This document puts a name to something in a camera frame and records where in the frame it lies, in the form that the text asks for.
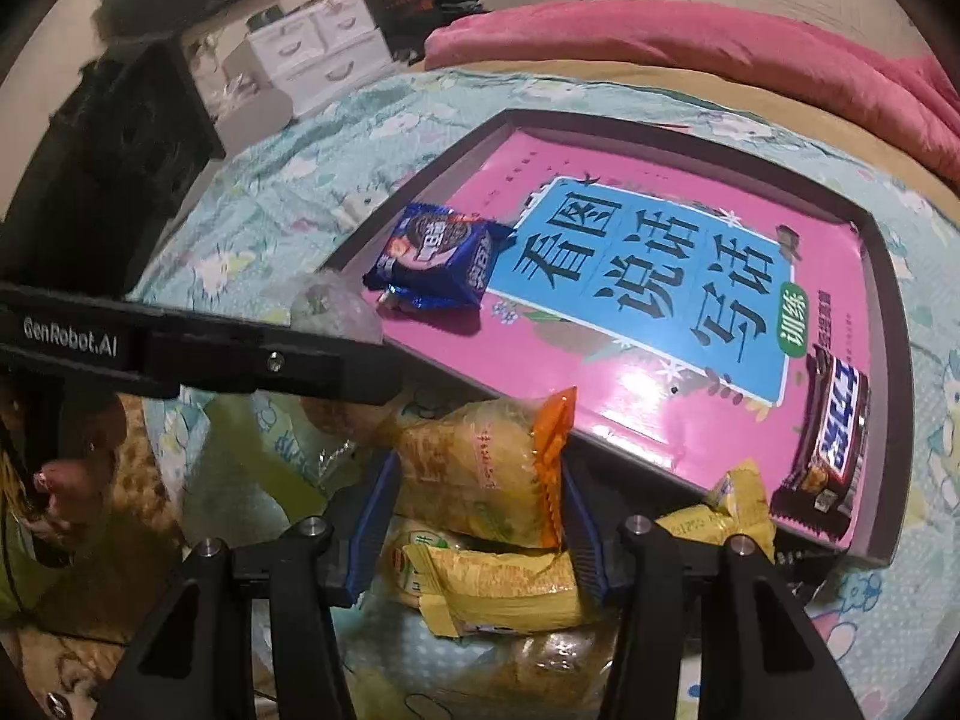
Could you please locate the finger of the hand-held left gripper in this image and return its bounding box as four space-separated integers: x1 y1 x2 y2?
142 315 410 410

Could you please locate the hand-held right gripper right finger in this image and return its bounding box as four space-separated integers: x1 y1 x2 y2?
559 465 871 720

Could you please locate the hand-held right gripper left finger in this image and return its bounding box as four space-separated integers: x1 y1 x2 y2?
90 450 406 720

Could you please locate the clear packet with green mark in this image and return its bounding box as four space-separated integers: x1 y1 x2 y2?
289 274 383 346

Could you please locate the yellow packet with orange ends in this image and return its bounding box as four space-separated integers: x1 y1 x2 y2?
379 386 578 550

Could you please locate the grey tray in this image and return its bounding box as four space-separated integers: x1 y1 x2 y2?
319 109 916 567

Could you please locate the person's left hand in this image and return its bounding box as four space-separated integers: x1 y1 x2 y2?
30 390 130 545

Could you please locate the yellow packet with round logo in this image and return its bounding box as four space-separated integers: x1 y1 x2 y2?
390 532 601 640

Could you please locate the small yellow packet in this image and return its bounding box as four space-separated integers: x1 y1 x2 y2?
656 461 777 563

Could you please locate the blue cookie packet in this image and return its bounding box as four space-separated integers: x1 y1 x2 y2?
362 202 518 312

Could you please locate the pink book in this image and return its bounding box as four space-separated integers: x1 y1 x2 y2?
360 127 875 548

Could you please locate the brown patterned cloth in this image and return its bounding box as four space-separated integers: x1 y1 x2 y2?
0 390 196 720

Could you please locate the brown chocolate bar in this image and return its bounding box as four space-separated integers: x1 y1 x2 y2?
769 352 871 541

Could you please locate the white drawer cabinet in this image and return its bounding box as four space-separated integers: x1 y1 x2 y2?
225 0 410 117

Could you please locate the black and orange bag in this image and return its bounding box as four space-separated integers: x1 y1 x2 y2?
358 0 488 65

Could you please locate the tan bed sheet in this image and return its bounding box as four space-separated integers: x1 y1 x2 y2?
409 58 960 207

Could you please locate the pink blanket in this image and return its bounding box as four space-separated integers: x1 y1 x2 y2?
424 0 960 188

